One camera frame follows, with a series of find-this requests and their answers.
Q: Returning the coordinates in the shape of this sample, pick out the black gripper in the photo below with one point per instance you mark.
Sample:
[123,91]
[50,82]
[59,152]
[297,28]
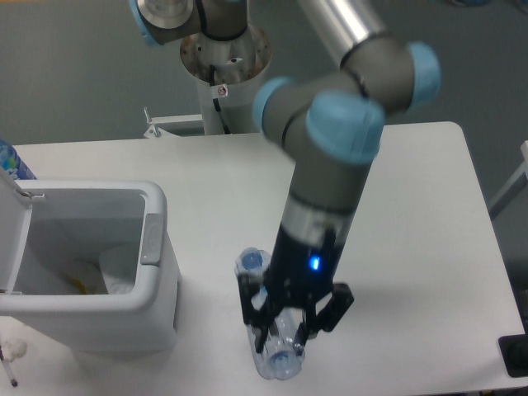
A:
[300,274]

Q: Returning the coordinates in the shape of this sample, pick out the clear plastic water bottle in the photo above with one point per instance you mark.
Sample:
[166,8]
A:
[282,356]

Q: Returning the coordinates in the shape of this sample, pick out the white plastic wrapper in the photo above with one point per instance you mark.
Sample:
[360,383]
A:
[118,268]

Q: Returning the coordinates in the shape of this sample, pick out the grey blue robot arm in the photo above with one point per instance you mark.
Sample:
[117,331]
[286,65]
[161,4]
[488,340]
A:
[330,127]

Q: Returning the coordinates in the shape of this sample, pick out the white trash can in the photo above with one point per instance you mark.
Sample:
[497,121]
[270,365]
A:
[45,223]

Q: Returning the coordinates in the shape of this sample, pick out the trash inside can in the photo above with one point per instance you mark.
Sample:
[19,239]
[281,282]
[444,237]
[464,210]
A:
[84,276]

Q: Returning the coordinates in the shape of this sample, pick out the black device at table edge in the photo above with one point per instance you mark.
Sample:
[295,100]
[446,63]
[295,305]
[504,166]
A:
[514,354]

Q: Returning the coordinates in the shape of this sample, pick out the white crumpled tissue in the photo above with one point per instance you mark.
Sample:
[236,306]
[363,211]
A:
[14,348]

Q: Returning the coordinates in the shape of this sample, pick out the blue patterned container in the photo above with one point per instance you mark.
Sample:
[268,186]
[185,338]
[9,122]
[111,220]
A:
[12,163]

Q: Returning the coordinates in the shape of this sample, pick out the white pedestal foot bracket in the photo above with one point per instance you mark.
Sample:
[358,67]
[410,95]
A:
[172,125]

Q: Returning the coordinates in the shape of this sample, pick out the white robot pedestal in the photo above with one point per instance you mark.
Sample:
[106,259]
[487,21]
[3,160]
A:
[228,75]

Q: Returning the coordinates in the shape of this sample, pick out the white metal frame right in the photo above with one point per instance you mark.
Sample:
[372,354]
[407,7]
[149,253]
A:
[515,183]

